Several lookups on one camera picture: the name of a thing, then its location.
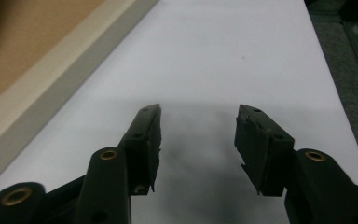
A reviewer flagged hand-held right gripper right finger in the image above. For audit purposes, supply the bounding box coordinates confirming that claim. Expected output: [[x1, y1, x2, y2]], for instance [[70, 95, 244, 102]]
[[233, 104, 296, 198]]

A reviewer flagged wooden picture frame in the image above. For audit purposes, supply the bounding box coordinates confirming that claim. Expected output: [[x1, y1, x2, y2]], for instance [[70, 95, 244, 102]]
[[0, 0, 160, 195]]

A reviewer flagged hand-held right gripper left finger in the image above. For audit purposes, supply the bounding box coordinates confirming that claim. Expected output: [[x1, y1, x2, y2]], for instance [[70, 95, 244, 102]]
[[117, 103, 163, 196]]

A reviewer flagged white paper sheet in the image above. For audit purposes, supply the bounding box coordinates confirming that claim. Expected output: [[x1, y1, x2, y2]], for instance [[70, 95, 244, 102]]
[[0, 0, 358, 224]]

